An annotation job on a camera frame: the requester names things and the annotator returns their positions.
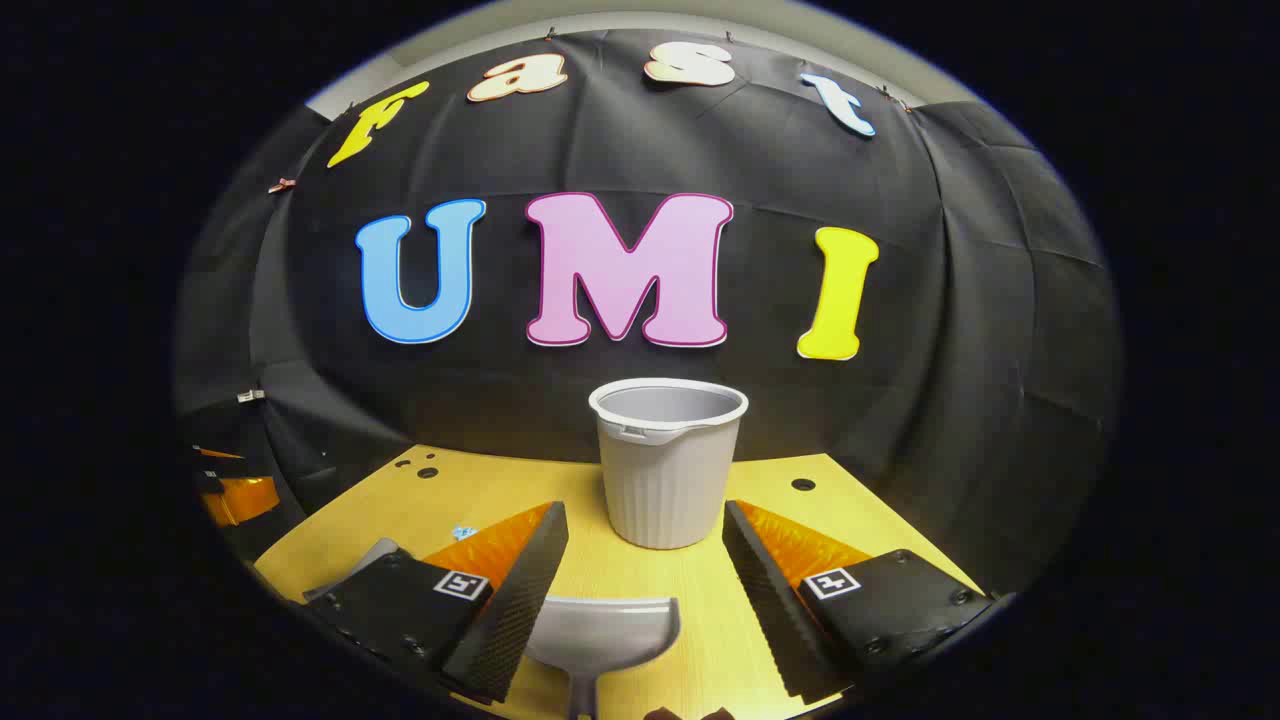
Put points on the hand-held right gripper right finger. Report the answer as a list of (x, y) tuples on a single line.
[(770, 610)]

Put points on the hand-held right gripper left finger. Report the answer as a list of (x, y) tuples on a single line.
[(520, 600)]

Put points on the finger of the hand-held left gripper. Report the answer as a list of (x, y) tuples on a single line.
[(245, 498)]

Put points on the grey plastic dustpan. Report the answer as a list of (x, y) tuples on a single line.
[(600, 635)]

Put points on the light blue paper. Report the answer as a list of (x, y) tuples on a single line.
[(465, 532)]

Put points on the small grey broom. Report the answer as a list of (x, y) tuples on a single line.
[(350, 572)]

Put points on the grey ribbed garbage bin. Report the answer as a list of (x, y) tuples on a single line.
[(665, 480)]

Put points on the white metal clip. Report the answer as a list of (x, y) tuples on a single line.
[(250, 396)]

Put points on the red clip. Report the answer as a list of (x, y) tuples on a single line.
[(282, 185)]

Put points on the black backdrop cloth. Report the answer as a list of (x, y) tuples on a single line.
[(600, 150)]

